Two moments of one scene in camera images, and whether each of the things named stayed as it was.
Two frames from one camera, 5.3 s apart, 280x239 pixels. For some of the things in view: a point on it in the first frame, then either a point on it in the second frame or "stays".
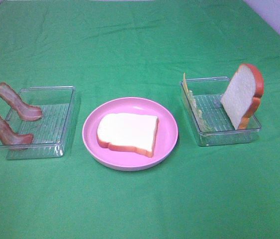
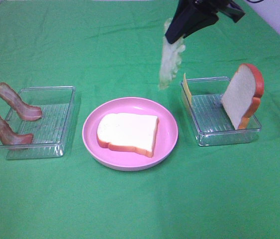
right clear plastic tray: [214, 123] stays
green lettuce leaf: [202, 125] to [171, 57]
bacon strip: [28, 112] stays
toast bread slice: [127, 131] stays
